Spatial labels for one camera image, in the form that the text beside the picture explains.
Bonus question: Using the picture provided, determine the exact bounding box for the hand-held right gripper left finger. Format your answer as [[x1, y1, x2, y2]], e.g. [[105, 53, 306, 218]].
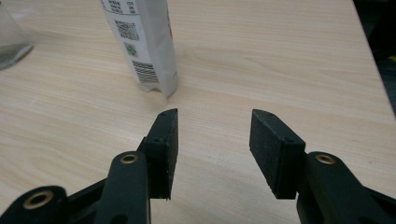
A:
[[138, 107, 179, 200]]

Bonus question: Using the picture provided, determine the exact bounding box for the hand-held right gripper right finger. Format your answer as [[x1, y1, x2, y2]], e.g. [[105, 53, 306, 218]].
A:
[[249, 108, 307, 200]]

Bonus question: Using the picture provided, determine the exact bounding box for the clear jar with grey lid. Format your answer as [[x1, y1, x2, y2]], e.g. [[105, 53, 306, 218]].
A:
[[0, 0, 35, 71]]

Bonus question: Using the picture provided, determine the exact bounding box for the white and blue pouch bag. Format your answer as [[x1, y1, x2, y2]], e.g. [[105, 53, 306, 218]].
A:
[[99, 0, 179, 98]]

